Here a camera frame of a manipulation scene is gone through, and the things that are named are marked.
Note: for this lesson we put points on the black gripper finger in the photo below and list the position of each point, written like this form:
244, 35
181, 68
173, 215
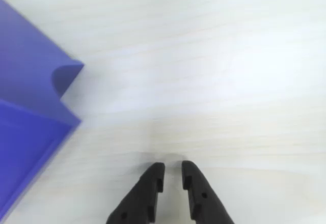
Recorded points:
203, 198
138, 198

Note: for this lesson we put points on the blue rectangular plastic box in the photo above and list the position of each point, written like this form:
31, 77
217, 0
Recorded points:
28, 142

